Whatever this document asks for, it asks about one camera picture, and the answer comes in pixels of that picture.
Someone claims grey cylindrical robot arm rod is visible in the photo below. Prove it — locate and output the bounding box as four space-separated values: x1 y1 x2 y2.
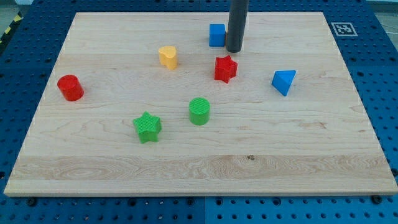
226 0 249 53

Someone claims red star block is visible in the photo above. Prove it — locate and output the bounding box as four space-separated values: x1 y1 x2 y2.
214 55 238 83

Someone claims green star block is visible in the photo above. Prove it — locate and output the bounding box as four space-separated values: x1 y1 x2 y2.
132 111 162 144

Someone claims yellow heart block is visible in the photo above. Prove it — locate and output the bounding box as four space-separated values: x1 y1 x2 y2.
158 45 178 70

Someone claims green cylinder block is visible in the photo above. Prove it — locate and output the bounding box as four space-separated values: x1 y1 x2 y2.
188 98 210 126

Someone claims light wooden board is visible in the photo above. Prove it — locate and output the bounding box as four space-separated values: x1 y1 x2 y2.
4 12 397 197

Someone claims blue cube block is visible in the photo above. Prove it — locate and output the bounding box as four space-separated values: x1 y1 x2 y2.
209 24 226 47

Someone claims blue triangular prism block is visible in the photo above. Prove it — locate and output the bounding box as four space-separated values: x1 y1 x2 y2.
271 70 297 96

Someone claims red cylinder block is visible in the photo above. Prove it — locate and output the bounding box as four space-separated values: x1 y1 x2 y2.
57 74 84 101

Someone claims white fiducial marker tag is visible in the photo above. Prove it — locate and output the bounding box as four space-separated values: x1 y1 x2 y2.
331 22 358 37

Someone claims blue perforated metal base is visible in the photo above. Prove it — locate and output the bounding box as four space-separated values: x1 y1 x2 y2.
1 0 397 223

